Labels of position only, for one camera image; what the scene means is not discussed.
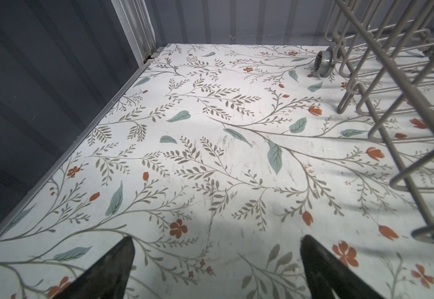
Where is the grey wire dish rack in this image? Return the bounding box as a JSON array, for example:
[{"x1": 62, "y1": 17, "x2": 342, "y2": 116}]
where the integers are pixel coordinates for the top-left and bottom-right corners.
[{"x1": 314, "y1": 1, "x2": 434, "y2": 244}]

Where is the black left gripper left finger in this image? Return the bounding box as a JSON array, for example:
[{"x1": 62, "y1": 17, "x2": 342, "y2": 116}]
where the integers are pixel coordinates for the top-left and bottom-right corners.
[{"x1": 56, "y1": 236, "x2": 135, "y2": 299}]

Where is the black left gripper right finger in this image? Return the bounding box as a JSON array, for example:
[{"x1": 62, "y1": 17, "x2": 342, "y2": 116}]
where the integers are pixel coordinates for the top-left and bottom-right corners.
[{"x1": 300, "y1": 235, "x2": 382, "y2": 299}]

